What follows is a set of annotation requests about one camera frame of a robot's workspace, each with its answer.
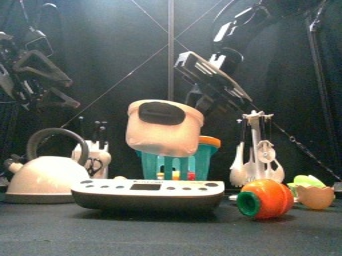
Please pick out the white utensil rack stand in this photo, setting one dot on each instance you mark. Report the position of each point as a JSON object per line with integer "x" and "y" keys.
{"x": 255, "y": 133}

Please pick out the teal toy basket orange rim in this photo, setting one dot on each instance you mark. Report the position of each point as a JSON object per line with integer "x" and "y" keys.
{"x": 201, "y": 160}

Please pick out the white toy knife block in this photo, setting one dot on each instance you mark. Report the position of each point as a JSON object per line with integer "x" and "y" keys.
{"x": 95, "y": 160}

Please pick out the white toy kitchen scale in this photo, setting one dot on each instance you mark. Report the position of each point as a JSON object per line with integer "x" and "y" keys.
{"x": 147, "y": 193}

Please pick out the white toy pizza cutter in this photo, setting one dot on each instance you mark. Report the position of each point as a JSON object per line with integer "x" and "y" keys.
{"x": 266, "y": 151}

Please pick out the beige toy eggshell half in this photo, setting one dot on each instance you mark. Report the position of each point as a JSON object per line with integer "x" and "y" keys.
{"x": 315, "y": 197}

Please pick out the orange toy carrot green cap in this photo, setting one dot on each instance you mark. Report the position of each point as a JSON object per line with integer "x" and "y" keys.
{"x": 268, "y": 200}

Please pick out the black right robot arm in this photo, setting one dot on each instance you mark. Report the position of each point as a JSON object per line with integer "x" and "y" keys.
{"x": 262, "y": 20}

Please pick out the white toy spatula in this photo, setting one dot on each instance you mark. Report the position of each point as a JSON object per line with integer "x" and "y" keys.
{"x": 236, "y": 168}

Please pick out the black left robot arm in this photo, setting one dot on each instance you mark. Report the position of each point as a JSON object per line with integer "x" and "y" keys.
{"x": 30, "y": 20}

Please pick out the grey vertical frame pole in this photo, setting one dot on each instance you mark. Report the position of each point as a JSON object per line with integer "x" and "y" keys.
{"x": 169, "y": 50}

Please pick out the black slanted frame strut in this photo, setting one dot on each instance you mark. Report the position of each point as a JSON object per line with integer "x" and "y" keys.
{"x": 320, "y": 73}

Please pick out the green toy vegetable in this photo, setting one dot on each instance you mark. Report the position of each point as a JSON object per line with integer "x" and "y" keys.
{"x": 307, "y": 181}

